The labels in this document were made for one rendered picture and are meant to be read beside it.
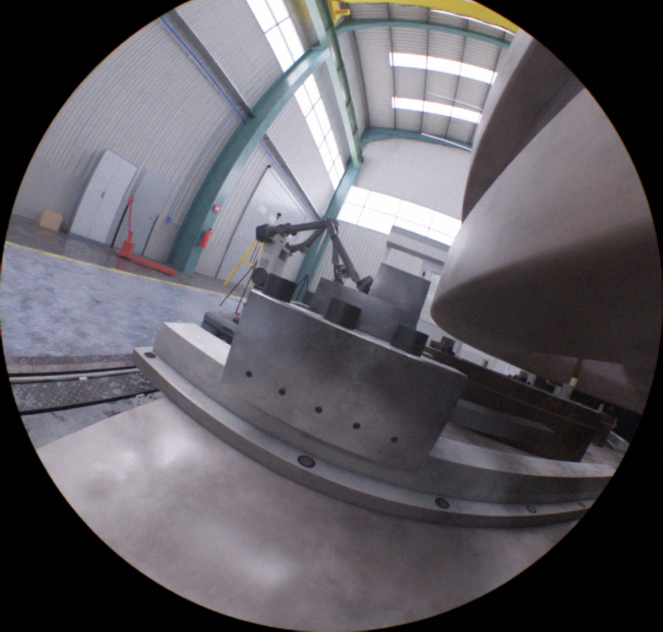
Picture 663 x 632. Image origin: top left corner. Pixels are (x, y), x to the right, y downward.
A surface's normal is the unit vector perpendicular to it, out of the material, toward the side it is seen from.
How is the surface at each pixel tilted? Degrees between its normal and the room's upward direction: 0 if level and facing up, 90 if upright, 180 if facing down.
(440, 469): 71
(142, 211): 90
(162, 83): 90
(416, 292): 90
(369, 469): 90
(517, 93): 180
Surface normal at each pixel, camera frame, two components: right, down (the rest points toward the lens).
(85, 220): 0.90, 0.36
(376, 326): -0.18, -0.09
